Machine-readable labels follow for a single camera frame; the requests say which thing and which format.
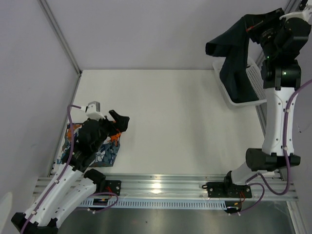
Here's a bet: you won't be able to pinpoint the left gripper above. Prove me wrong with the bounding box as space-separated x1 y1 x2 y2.
92 110 129 152

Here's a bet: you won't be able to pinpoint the colourful patterned shorts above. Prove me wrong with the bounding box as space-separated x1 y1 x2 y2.
56 123 121 167

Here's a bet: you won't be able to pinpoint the dark green shorts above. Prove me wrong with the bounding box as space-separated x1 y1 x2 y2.
205 15 259 103

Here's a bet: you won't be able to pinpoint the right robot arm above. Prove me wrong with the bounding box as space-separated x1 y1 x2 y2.
222 1 312 197

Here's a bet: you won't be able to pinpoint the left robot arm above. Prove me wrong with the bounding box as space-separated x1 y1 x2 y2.
11 110 130 234

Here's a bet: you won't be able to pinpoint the white plastic basket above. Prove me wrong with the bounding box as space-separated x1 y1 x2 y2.
212 57 266 109

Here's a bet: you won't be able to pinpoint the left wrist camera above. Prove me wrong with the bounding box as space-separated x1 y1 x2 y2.
81 101 104 120

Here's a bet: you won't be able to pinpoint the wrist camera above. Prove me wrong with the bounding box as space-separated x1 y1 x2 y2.
81 101 104 120
279 0 312 22

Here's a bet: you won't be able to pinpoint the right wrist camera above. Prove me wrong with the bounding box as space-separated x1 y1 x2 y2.
279 0 312 22

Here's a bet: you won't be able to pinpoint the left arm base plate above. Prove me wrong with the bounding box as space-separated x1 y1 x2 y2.
95 180 121 196

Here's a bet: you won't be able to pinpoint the aluminium rail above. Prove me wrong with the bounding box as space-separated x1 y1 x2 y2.
33 173 299 202

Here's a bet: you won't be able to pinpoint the slotted cable duct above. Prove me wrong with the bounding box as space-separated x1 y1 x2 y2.
78 197 227 210

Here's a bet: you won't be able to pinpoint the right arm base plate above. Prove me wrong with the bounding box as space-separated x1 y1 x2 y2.
201 182 252 198

